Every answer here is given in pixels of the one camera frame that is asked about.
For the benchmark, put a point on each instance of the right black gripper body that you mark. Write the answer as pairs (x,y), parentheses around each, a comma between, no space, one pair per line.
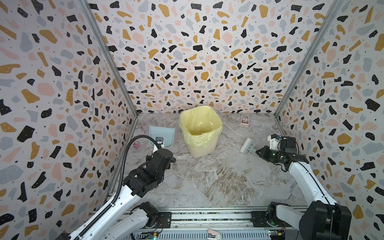
(263,153)

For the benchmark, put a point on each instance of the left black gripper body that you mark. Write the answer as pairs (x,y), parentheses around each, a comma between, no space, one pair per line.
(148,159)

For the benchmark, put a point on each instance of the teal plastic dustpan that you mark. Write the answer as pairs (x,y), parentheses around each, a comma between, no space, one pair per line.
(165,135)

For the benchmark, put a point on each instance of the teal hand brush white bristles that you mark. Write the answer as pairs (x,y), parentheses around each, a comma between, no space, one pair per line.
(248,147)

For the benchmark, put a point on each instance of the cream trash bin yellow bag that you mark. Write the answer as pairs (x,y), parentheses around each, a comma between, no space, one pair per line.
(201,128)

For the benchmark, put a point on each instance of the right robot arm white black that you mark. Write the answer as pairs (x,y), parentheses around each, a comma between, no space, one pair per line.
(324,218)

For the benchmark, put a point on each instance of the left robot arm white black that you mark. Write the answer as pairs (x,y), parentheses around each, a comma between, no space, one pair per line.
(135,186)

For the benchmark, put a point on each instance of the small card box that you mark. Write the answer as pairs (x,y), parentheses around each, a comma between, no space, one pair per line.
(245,120)

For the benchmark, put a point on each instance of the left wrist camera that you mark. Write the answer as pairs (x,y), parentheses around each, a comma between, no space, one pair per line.
(159,143)

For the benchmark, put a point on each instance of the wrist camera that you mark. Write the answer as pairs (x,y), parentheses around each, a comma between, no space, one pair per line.
(159,143)
(274,141)

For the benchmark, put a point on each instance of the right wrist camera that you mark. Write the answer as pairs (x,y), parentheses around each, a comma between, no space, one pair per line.
(274,141)

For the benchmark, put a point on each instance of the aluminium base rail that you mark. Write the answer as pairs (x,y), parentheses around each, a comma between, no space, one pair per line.
(207,218)

